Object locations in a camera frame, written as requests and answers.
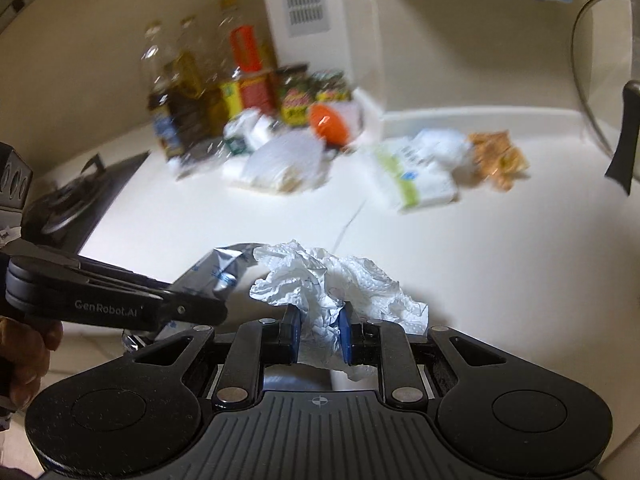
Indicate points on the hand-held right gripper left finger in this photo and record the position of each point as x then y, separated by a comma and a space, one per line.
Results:
296, 335

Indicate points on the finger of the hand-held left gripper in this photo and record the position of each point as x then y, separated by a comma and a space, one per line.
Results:
200, 310
125, 275

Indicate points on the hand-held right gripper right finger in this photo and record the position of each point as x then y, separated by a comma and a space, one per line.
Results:
344, 335

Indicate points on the silver foil packet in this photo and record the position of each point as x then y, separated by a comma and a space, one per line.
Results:
220, 270

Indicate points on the white paper towel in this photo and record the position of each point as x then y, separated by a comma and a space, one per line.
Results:
350, 280

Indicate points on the clear water bottle green label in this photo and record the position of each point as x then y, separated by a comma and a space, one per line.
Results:
200, 156

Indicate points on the orange snack wrapper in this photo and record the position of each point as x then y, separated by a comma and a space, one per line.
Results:
495, 160

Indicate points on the person's left hand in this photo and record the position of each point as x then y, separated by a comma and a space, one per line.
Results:
25, 360

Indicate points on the black gas stove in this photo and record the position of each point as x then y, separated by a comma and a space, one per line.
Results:
65, 210

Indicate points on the white foam fruit net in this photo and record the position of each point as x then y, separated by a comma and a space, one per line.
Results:
285, 165

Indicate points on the dark oil bottle blue label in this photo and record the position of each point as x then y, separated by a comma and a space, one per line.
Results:
162, 110

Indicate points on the white tissue packet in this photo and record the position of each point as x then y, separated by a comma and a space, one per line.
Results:
415, 175

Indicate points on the crumpled white tissue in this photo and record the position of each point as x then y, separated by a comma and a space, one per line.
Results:
250, 127

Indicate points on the yellow oil bottle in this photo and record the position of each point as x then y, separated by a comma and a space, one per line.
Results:
192, 85

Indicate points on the orange plastic bag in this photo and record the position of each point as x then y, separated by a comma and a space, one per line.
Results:
327, 122

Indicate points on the large sauce jar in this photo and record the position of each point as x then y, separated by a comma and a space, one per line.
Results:
295, 97

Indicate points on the small sauce jar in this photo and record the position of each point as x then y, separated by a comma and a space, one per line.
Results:
332, 87

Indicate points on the glass pot lid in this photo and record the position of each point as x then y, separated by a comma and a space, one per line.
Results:
625, 135

